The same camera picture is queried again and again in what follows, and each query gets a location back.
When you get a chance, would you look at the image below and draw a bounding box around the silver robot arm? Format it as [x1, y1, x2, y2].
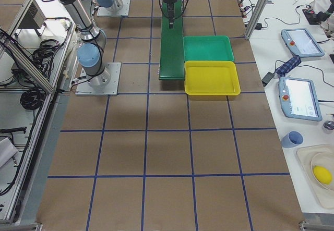
[96, 0, 123, 11]
[59, 0, 184, 87]

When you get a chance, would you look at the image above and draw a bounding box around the green plastic tray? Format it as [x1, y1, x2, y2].
[183, 35, 234, 62]

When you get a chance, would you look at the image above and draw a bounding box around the green conveyor belt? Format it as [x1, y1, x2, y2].
[159, 16, 185, 80]

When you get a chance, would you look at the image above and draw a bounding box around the yellow plastic tray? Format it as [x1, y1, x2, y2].
[184, 60, 241, 96]

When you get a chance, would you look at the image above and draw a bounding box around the black power adapter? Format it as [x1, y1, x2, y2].
[261, 72, 275, 87]

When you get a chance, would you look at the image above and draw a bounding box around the far teach pendant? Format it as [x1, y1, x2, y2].
[281, 28, 325, 58]

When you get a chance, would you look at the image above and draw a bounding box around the teach pendant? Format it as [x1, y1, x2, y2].
[281, 28, 325, 58]
[278, 77, 323, 121]

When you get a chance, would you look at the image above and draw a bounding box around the blue checkered cloth pouch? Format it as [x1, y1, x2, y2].
[275, 55, 301, 77]

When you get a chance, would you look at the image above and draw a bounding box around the near teach pendant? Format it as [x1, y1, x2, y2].
[278, 77, 323, 121]

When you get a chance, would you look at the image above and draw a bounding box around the blue plastic cup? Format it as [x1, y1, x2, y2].
[281, 131, 304, 148]

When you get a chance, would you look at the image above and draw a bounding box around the beige tray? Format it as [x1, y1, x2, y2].
[296, 144, 333, 209]

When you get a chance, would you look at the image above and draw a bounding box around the white bowl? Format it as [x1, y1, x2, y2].
[311, 152, 333, 191]

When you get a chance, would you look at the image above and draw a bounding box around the yellow lemon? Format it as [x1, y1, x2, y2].
[313, 166, 332, 185]

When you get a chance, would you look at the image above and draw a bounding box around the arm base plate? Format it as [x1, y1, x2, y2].
[97, 0, 131, 17]
[75, 63, 121, 96]

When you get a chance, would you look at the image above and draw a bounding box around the aluminium frame post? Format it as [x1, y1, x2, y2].
[244, 0, 268, 40]

